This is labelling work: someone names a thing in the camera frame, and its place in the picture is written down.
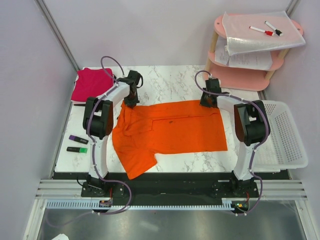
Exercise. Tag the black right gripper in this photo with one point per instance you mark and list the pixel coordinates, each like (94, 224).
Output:
(202, 102)

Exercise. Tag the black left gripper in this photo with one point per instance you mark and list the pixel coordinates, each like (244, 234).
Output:
(131, 104)

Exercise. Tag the orange t shirt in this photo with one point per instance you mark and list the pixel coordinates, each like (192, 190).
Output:
(166, 128)

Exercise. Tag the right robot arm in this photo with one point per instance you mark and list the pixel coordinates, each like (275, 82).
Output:
(251, 128)

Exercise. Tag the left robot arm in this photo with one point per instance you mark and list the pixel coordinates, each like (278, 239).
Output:
(98, 121)

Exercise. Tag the folded magenta t shirt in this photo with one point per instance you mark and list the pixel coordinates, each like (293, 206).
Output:
(91, 83)

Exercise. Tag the pink wooden shelf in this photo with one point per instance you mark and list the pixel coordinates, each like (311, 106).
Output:
(242, 78)

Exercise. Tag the printed paper sheets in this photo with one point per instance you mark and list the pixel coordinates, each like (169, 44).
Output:
(251, 60)

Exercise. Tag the purple highlighter marker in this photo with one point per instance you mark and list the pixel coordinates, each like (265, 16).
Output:
(78, 139)

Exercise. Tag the translucent plastic pouch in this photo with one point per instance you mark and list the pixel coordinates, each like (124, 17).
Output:
(241, 39)

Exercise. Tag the green highlighter marker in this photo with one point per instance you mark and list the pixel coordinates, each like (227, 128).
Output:
(82, 150)

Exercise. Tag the white plastic basket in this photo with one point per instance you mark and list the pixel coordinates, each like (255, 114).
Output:
(284, 148)

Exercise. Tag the red capped whiteboard marker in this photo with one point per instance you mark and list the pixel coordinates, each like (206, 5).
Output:
(266, 32)

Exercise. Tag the black capped whiteboard marker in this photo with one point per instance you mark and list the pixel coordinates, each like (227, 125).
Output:
(276, 31)

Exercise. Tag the white slotted cable duct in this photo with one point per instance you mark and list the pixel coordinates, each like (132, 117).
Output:
(103, 205)

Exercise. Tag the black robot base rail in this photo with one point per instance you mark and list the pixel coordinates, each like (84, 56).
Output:
(163, 188)

